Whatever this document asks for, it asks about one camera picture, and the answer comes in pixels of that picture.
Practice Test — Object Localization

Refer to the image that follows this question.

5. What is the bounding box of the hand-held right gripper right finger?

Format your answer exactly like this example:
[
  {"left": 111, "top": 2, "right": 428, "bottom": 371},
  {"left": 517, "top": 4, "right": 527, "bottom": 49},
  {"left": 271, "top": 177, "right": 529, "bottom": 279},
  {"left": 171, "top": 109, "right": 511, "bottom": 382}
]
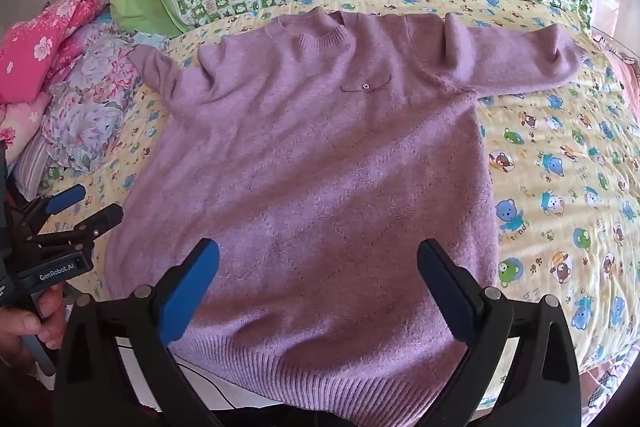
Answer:
[{"left": 416, "top": 238, "right": 583, "bottom": 427}]

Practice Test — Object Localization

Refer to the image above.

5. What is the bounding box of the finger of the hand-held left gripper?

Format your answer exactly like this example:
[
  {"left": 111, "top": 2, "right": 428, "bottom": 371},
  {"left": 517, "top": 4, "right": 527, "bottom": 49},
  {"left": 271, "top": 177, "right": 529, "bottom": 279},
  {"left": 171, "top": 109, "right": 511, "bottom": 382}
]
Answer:
[
  {"left": 17, "top": 184, "right": 87, "bottom": 233},
  {"left": 30, "top": 203, "right": 124, "bottom": 253}
]

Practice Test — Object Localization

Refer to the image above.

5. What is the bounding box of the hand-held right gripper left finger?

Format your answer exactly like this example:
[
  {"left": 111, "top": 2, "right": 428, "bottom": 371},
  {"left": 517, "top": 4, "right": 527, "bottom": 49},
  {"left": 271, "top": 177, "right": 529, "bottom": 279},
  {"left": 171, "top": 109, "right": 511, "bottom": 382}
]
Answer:
[{"left": 52, "top": 238, "right": 223, "bottom": 427}]

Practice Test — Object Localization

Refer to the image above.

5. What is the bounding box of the purple knit sweater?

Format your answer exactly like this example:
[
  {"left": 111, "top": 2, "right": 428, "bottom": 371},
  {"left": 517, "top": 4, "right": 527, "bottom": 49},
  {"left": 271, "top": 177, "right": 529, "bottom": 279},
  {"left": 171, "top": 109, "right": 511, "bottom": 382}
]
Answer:
[{"left": 103, "top": 7, "right": 587, "bottom": 423}]

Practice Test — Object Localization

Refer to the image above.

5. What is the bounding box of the person's left hand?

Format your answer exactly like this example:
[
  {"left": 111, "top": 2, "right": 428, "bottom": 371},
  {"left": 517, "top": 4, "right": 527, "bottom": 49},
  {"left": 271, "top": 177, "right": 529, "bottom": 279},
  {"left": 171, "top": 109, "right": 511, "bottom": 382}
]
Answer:
[{"left": 0, "top": 282, "right": 68, "bottom": 378}]

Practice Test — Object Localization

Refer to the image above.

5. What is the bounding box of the grey striped cloth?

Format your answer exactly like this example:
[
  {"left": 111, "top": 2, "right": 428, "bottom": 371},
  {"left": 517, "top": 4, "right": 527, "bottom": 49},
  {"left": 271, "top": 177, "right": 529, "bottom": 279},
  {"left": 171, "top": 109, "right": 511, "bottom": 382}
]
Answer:
[{"left": 14, "top": 134, "right": 57, "bottom": 200}]

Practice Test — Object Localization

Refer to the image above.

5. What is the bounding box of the pastel floral blanket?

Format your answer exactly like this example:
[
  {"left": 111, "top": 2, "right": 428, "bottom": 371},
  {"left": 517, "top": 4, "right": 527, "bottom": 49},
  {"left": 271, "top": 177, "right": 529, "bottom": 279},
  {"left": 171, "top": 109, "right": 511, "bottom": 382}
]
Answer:
[{"left": 40, "top": 14, "right": 171, "bottom": 170}]

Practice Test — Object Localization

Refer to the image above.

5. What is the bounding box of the yellow cartoon bear blanket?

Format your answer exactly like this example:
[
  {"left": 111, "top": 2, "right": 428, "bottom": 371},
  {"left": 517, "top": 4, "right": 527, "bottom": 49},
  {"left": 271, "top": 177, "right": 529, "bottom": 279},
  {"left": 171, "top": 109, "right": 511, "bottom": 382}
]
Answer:
[{"left": 35, "top": 0, "right": 640, "bottom": 413}]

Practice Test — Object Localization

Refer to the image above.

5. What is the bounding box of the pink floral quilt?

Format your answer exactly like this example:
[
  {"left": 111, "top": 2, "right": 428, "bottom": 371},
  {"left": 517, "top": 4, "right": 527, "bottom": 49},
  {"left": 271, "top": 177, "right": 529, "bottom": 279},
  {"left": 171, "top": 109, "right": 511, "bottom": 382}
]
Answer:
[{"left": 0, "top": 0, "right": 115, "bottom": 158}]

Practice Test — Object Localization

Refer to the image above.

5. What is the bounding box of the black cable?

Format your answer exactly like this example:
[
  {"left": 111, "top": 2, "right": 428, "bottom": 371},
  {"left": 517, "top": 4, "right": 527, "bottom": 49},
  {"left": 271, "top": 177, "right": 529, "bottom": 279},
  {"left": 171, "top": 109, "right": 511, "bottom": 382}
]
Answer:
[{"left": 187, "top": 359, "right": 263, "bottom": 409}]

